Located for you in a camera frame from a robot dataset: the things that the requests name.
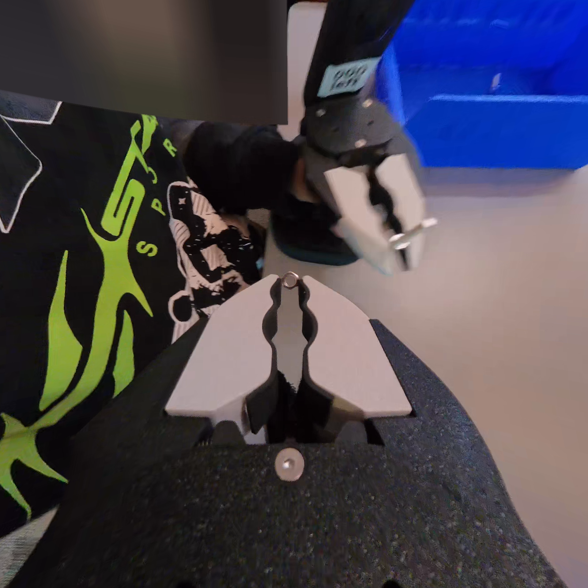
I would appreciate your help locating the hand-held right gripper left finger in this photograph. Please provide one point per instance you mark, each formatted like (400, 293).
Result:
(225, 363)

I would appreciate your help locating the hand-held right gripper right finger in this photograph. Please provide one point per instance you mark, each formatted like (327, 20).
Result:
(358, 363)

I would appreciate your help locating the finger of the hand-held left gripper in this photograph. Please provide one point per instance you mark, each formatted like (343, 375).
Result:
(358, 216)
(404, 197)

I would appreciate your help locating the long thin silver bolt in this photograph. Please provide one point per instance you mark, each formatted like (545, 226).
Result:
(413, 231)

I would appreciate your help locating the small silver hex nut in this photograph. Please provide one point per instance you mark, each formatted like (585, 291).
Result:
(291, 279)

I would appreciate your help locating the blue plastic bin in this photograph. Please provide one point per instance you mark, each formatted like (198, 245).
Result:
(496, 101)

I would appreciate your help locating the person's left forearm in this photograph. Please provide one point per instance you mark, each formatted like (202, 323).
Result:
(243, 165)

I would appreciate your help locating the black printed shirt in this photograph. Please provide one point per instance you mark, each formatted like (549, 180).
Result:
(92, 276)

